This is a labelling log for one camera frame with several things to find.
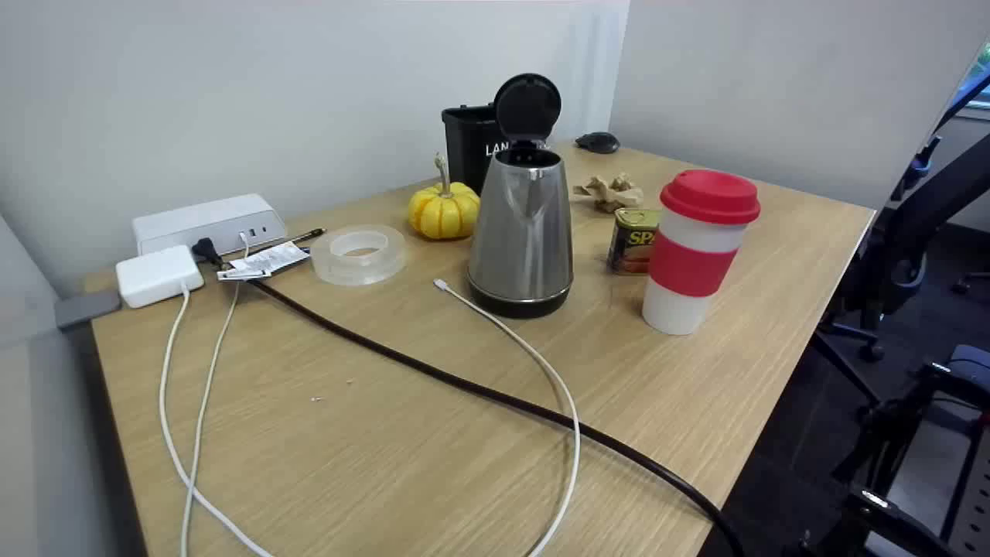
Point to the stainless steel electric kettle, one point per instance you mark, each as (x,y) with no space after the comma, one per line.
(522,226)

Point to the white cup red lid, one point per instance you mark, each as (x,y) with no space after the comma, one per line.
(685,268)

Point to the small yellow pumpkin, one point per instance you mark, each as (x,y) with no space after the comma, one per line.
(444,216)

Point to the black mug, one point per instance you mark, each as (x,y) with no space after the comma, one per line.
(466,143)

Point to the small green yellow can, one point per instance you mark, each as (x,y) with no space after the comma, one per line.
(633,244)

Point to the black computer mouse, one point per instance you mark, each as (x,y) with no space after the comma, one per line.
(599,143)

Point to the clear tape roll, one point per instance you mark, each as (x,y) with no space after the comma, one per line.
(325,261)

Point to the black pen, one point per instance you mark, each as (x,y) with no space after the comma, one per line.
(311,236)

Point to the silver foil packet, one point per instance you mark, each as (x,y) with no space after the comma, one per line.
(263,261)

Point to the white power strip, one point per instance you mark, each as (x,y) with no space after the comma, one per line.
(206,218)

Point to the white power adapter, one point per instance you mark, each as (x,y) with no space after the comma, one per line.
(156,275)

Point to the black metal frame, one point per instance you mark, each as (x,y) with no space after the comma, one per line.
(909,436)

